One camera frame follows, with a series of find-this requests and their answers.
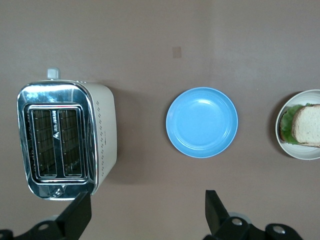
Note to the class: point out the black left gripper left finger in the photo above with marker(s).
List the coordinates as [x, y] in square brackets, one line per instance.
[65, 225]

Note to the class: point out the green lettuce leaf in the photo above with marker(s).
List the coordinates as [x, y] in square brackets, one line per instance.
[287, 125]

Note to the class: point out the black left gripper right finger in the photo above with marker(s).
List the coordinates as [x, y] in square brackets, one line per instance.
[225, 230]

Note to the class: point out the beige plate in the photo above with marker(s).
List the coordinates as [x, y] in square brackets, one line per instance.
[300, 152]

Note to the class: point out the brown crust bread slice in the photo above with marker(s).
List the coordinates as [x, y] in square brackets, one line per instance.
[308, 125]
[282, 130]

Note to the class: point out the beige chrome toaster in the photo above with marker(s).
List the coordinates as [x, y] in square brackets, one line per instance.
[105, 130]

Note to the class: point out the blue plate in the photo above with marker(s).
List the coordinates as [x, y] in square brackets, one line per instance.
[202, 122]

